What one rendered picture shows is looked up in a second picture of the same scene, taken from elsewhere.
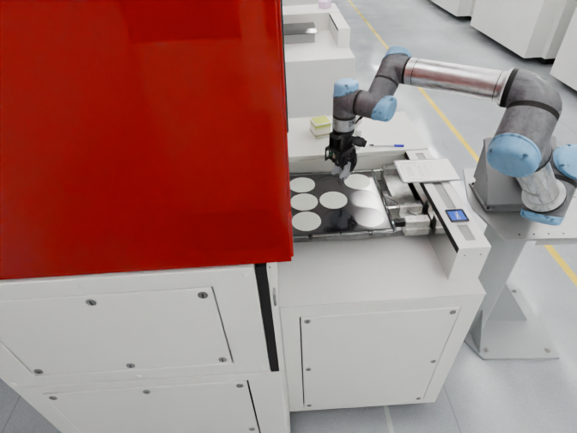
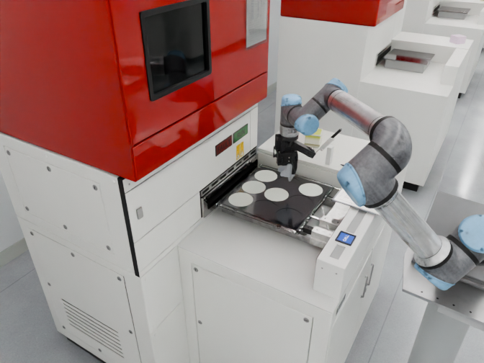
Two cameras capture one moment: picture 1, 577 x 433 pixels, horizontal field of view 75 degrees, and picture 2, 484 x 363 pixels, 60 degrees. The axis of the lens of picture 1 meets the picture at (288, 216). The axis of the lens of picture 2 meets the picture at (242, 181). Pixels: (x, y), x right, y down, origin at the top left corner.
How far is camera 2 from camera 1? 85 cm
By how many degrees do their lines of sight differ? 27
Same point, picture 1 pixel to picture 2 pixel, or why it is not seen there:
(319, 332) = (204, 286)
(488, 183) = not seen: hidden behind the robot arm
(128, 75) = (62, 46)
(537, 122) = (368, 160)
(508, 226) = (420, 281)
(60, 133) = (40, 66)
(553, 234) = (458, 307)
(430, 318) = (288, 317)
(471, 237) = (338, 257)
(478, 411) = not seen: outside the picture
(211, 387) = (104, 271)
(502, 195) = not seen: hidden behind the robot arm
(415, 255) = (307, 262)
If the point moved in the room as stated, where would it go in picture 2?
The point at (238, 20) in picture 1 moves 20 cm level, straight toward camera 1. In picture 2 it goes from (97, 31) to (29, 51)
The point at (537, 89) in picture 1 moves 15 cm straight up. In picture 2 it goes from (384, 135) to (395, 81)
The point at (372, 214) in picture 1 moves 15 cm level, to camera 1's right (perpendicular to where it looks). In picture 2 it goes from (293, 214) to (330, 227)
